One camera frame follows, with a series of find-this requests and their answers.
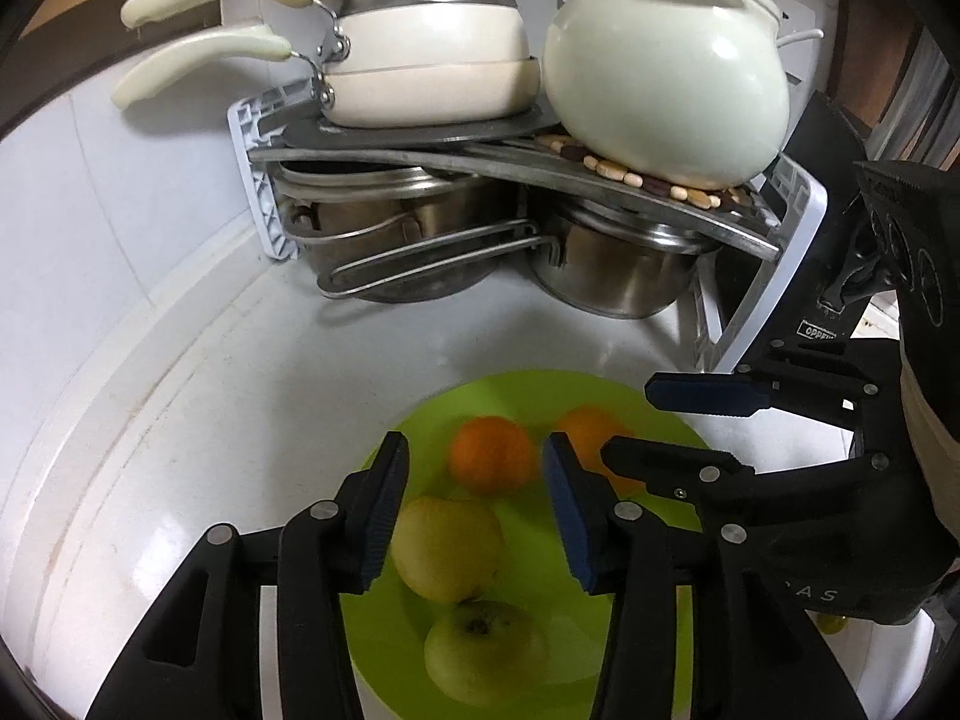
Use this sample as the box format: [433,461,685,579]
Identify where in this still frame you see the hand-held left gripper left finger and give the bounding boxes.
[86,431,411,720]

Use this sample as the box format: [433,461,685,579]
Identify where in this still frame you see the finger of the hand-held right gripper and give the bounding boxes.
[645,341,901,432]
[600,436,893,533]

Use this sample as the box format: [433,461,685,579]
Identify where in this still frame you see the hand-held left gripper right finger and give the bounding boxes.
[542,431,863,720]

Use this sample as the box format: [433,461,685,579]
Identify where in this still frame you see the yellow-green apple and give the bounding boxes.
[424,598,550,707]
[388,495,505,605]

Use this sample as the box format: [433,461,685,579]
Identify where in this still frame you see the orange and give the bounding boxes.
[559,405,638,496]
[448,415,535,496]

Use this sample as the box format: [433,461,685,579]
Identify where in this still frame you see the green plate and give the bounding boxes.
[337,369,740,720]

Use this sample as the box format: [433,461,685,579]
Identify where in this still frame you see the steel pot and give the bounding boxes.
[525,191,725,320]

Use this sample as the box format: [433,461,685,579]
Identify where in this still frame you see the black scissors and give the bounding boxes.
[817,195,901,316]

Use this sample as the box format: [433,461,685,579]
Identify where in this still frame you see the wooden bead trivet mat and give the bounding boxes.
[536,133,773,209]

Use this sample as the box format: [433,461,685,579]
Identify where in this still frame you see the black knife block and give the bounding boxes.
[724,90,901,383]

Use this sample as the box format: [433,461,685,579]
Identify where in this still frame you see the white ceramic pot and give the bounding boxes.
[541,0,822,190]

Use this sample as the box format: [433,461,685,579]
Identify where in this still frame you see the corner pot rack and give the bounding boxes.
[229,77,830,376]

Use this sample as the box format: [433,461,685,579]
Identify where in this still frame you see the brown wooden cutting board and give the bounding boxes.
[829,0,946,158]

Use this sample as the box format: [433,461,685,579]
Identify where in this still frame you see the shallow white saucepan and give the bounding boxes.
[112,21,542,128]

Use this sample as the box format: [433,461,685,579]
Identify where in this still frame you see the white saucepan with steel rim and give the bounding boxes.
[120,0,530,65]

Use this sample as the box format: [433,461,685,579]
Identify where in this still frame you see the steel pan with wire handle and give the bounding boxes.
[271,161,560,305]

